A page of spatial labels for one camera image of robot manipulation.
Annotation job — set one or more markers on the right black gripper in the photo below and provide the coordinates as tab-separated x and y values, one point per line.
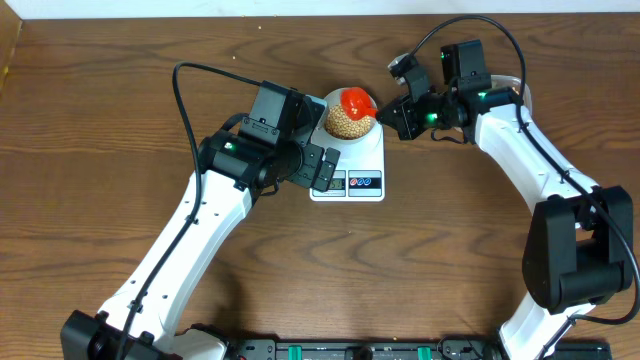
405	125

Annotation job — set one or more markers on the grey round bowl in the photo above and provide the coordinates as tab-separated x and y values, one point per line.
338	125

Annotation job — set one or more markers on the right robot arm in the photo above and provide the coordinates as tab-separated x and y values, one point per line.
578	248

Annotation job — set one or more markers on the white digital kitchen scale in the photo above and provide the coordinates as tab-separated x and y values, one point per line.
360	171

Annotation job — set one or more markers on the clear plastic container of beans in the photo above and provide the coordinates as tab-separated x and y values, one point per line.
514	83

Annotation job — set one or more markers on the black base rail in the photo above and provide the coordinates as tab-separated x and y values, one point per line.
449	347

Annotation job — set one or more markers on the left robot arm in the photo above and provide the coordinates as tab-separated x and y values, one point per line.
248	157

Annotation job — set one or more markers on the red plastic measuring scoop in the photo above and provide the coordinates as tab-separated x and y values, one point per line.
356	103

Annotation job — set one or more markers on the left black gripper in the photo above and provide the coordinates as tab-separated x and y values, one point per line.
310	156

